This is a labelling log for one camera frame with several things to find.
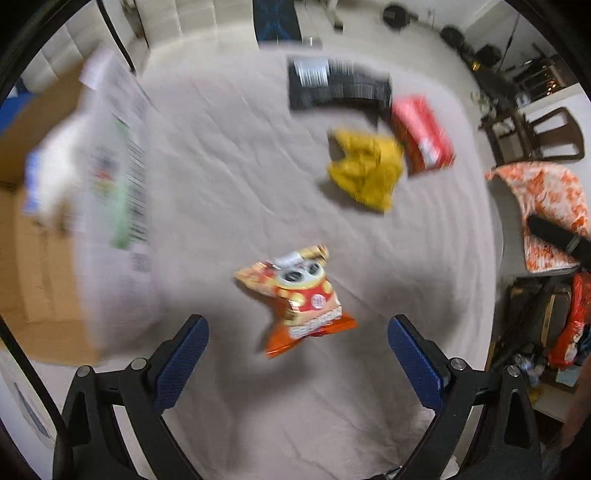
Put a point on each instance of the beige bed sheet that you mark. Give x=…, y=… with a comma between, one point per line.
x=300, y=230

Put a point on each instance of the red plastic bag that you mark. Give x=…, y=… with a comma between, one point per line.
x=572, y=323

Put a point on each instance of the black remote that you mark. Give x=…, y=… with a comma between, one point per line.
x=561, y=237

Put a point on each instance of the cardboard box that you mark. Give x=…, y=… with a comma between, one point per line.
x=37, y=240

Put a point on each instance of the blue patterned black panel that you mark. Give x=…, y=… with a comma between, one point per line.
x=276, y=21

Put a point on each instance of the yellow snack bag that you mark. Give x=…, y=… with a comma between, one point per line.
x=367, y=168

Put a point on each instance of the orange snack bag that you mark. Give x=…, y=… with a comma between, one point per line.
x=300, y=300

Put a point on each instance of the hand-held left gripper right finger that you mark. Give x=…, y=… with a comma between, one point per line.
x=413, y=364

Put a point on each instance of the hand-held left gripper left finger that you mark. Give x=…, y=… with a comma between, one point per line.
x=182, y=360

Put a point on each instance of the black packet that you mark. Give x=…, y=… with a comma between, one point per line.
x=337, y=85

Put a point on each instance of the red packet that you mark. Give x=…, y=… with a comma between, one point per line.
x=422, y=134

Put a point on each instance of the white plastic package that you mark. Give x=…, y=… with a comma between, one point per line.
x=101, y=184

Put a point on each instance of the wooden chair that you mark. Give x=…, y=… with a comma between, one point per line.
x=535, y=136

